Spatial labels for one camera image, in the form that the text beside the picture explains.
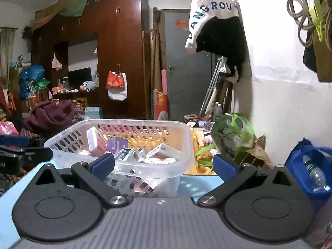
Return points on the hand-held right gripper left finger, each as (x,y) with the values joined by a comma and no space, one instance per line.
(102,166)

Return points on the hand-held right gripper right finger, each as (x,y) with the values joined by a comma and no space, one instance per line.
(225,166)

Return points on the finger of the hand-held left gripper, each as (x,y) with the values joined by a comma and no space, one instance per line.
(39,153)
(13,141)

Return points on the clear lilac box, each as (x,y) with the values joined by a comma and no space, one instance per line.
(117,145)

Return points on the white and blue box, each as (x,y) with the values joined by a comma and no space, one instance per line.
(125,154)

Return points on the clear pink box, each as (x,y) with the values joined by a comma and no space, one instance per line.
(95,138)

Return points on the white plastic lattice basket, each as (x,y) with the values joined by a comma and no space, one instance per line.
(166,171)

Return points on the clear white box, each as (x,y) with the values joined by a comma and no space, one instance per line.
(162,150)

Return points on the pink floral blanket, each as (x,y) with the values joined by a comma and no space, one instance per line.
(7,128)

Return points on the yellow cloth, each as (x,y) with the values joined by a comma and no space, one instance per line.
(201,158)

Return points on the green plastic bag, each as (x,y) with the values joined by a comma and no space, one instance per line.
(230,134)

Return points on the maroon cloth bundle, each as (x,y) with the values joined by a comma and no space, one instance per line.
(49,116)

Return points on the teal cardboard box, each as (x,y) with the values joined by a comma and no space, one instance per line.
(93,112)

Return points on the pair of plastic bottles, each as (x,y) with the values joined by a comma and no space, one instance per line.
(217,111)

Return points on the blue plastic bags pile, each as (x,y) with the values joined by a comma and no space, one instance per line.
(31,79)

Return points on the blue shopping bag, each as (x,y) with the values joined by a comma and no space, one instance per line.
(300,166)

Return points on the red and white hanging bag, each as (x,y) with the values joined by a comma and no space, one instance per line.
(116,85)

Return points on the metal crutches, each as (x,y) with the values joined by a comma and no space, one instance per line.
(214,85)

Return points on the red and yellow bag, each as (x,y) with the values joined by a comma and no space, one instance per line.
(162,106)

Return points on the beige window curtain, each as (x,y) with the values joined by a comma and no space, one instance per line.
(5,57)

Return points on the black monitor screen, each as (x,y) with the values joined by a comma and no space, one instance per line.
(80,77)

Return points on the clear water bottle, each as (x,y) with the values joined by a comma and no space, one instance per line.
(315,173)

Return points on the small hanging pink-white bag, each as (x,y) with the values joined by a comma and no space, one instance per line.
(56,62)

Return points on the pink paper roll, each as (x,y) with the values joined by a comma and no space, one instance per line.
(164,80)

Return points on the brown wooden wardrobe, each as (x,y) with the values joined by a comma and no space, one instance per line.
(119,57)

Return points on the grey door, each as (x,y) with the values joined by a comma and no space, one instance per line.
(186,57)

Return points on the white and black hanging garment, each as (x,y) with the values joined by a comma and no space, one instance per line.
(215,26)

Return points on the dark hanging bag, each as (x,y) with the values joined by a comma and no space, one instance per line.
(321,59)

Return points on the green cloth on wardrobe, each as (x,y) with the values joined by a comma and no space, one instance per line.
(85,2)

